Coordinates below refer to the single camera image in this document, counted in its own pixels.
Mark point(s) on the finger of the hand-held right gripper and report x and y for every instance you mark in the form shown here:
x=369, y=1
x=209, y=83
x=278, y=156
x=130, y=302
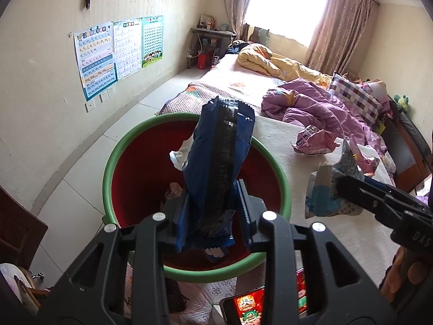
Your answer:
x=365, y=198
x=389, y=189

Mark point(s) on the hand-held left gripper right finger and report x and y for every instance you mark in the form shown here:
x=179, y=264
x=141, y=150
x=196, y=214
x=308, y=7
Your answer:
x=244, y=216

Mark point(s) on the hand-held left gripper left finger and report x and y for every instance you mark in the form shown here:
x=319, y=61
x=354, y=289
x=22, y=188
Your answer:
x=181, y=216

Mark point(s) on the light blue white packet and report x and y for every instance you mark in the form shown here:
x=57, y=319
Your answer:
x=324, y=196

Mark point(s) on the red bucket with green rim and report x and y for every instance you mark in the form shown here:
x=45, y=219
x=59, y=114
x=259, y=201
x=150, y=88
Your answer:
x=142, y=189

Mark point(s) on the dark blue snack wrapper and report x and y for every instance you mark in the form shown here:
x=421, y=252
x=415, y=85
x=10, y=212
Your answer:
x=196, y=162

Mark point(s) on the colourful crumpled wrapper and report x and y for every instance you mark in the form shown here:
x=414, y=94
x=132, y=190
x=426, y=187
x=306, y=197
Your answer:
x=367, y=164

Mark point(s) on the dark wooden headboard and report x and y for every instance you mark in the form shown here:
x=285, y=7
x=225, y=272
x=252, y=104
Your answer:
x=406, y=149

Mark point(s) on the small blue white wrapper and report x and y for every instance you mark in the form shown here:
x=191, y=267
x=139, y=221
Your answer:
x=216, y=254

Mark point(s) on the pink crumpled wrapper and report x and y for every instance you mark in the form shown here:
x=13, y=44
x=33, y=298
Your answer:
x=311, y=140

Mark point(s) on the green plush toy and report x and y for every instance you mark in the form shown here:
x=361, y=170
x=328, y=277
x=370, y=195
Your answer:
x=402, y=103

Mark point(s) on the smartphone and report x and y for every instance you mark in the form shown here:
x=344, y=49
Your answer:
x=247, y=308

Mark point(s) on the pink pillow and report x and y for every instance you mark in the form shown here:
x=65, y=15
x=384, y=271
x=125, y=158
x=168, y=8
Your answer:
x=379, y=91

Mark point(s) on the checkered pillow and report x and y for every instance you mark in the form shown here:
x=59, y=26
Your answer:
x=355, y=94

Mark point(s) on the purple quilt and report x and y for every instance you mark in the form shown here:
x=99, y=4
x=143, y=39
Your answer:
x=304, y=108

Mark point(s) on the patterned bedspread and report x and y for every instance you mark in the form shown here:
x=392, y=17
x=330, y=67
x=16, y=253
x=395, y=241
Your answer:
x=216, y=88

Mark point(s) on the red box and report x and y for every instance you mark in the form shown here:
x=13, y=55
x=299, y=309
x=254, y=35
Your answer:
x=205, y=61

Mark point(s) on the yellow quilt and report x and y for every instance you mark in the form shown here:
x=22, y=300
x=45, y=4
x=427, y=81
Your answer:
x=257, y=57

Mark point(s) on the pink patterned curtain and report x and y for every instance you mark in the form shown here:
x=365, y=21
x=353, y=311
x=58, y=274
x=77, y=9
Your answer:
x=341, y=23
x=236, y=3

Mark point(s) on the floral clothes pile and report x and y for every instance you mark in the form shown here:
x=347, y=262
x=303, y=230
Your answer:
x=13, y=287

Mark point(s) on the pale green bag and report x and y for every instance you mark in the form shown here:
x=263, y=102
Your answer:
x=264, y=35

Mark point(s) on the small dark desk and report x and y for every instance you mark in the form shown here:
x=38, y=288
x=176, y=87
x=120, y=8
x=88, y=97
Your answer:
x=213, y=33

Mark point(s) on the window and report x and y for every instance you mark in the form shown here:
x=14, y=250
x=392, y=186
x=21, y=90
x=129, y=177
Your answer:
x=287, y=6

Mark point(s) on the single white wall socket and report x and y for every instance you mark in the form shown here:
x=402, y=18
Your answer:
x=90, y=106

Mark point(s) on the double white wall socket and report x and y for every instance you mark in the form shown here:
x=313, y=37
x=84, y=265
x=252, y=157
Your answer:
x=107, y=93

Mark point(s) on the white chart wall poster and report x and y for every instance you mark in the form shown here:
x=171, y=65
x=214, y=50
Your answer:
x=128, y=49

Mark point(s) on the blue striped wall poster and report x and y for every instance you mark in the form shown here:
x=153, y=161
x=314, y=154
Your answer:
x=94, y=61

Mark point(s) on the green bordered wall poster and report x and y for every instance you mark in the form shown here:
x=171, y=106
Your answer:
x=152, y=40

